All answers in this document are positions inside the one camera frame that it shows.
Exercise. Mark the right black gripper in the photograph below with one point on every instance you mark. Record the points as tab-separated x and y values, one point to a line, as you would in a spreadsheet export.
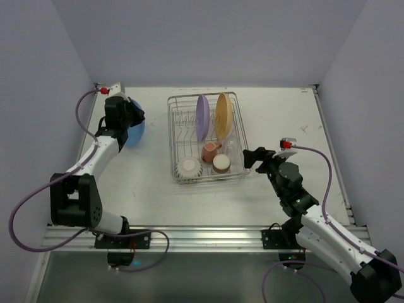
263	158

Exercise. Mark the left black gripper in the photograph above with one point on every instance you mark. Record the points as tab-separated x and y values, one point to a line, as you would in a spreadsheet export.
132	113

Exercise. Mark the blue plate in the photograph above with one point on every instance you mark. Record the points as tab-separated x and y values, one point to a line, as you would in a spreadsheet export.
135	132

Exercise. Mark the yellow plate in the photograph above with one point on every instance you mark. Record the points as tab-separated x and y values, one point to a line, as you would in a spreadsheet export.
223	116

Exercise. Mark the purple plate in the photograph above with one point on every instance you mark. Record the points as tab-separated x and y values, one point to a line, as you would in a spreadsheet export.
202	117

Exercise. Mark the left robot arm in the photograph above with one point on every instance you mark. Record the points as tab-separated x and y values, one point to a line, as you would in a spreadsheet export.
74	197

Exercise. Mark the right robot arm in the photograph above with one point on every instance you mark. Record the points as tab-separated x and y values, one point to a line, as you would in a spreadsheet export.
372	275

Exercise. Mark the clear glass tumbler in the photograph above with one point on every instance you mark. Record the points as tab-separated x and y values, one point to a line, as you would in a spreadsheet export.
232	146

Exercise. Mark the white brown cup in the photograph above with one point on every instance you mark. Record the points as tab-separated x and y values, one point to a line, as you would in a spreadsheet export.
221	164

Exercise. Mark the pink mug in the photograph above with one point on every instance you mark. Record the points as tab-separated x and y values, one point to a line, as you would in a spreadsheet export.
210	151

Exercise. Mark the white striped bowl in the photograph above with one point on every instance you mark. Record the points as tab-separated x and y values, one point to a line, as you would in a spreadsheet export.
188	168

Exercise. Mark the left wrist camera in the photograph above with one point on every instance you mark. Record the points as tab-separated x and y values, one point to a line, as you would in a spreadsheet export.
117	90

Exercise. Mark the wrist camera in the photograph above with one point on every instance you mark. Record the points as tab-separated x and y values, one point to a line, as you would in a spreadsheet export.
287	148
117	90

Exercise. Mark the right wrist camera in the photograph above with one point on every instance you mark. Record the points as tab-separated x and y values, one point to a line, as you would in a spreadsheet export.
287	148

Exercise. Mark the wire dish rack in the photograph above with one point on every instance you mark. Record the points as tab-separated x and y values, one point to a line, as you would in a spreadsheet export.
183	139

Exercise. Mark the aluminium mounting rail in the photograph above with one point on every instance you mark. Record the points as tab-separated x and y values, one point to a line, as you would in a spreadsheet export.
186	239

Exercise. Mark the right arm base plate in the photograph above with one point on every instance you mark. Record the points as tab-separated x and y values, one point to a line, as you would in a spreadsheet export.
279	239

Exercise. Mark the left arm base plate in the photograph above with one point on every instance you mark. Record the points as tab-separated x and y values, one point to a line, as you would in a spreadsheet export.
138	239

